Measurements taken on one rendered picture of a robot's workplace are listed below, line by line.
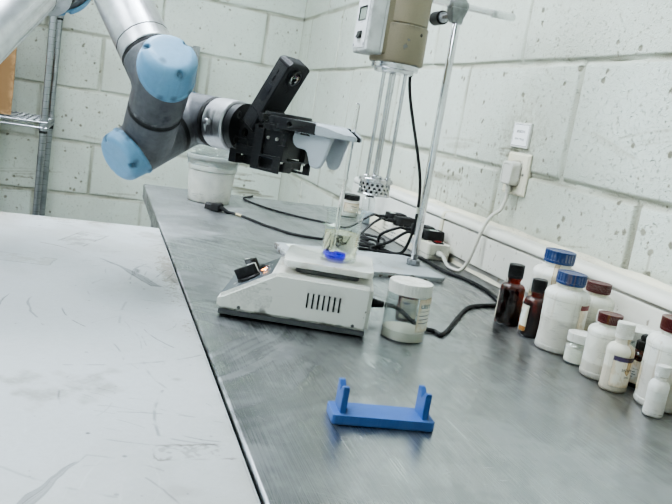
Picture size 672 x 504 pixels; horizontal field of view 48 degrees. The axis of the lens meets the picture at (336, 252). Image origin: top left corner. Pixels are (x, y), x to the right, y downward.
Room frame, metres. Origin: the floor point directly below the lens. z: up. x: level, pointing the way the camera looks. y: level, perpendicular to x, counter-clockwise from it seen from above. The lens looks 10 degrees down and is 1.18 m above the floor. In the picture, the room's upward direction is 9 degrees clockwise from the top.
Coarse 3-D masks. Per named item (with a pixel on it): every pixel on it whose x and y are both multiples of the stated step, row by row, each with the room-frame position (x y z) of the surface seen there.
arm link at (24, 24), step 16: (0, 0) 1.11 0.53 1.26; (16, 0) 1.13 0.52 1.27; (32, 0) 1.15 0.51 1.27; (48, 0) 1.19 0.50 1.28; (64, 0) 1.22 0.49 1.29; (80, 0) 1.29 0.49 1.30; (0, 16) 1.10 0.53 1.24; (16, 16) 1.12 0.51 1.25; (32, 16) 1.15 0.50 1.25; (0, 32) 1.09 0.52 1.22; (16, 32) 1.12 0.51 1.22; (0, 48) 1.09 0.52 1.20
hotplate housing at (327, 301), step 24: (240, 288) 0.95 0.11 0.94; (264, 288) 0.94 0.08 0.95; (288, 288) 0.94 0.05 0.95; (312, 288) 0.94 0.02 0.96; (336, 288) 0.94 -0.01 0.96; (360, 288) 0.95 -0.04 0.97; (240, 312) 0.95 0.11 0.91; (264, 312) 0.94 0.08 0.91; (288, 312) 0.94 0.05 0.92; (312, 312) 0.94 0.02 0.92; (336, 312) 0.94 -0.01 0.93; (360, 312) 0.94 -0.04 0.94
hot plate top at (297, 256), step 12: (288, 252) 1.00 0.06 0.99; (300, 252) 1.01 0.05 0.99; (312, 252) 1.03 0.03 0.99; (288, 264) 0.95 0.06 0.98; (300, 264) 0.95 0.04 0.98; (312, 264) 0.95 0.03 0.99; (324, 264) 0.96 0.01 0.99; (336, 264) 0.97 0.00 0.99; (348, 264) 0.98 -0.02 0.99; (360, 264) 1.00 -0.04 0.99; (372, 264) 1.01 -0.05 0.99; (360, 276) 0.95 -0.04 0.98; (372, 276) 0.96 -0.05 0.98
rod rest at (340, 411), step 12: (336, 396) 0.68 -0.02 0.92; (348, 396) 0.66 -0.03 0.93; (420, 396) 0.69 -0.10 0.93; (336, 408) 0.67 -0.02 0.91; (348, 408) 0.67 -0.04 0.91; (360, 408) 0.68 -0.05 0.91; (372, 408) 0.68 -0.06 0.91; (384, 408) 0.69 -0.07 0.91; (396, 408) 0.69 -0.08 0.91; (408, 408) 0.70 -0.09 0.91; (420, 408) 0.68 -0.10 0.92; (336, 420) 0.65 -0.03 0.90; (348, 420) 0.66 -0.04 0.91; (360, 420) 0.66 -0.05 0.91; (372, 420) 0.66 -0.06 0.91; (384, 420) 0.66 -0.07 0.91; (396, 420) 0.67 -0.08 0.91; (408, 420) 0.67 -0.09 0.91; (420, 420) 0.67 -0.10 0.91; (432, 420) 0.68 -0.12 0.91
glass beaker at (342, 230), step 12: (336, 216) 0.98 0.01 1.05; (348, 216) 0.98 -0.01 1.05; (360, 216) 0.99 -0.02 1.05; (324, 228) 1.00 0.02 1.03; (336, 228) 0.98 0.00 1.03; (348, 228) 0.98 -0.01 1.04; (360, 228) 0.99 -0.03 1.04; (324, 240) 0.99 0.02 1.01; (336, 240) 0.98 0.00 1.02; (348, 240) 0.98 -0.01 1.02; (324, 252) 0.99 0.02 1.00; (336, 252) 0.98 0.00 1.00; (348, 252) 0.98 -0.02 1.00
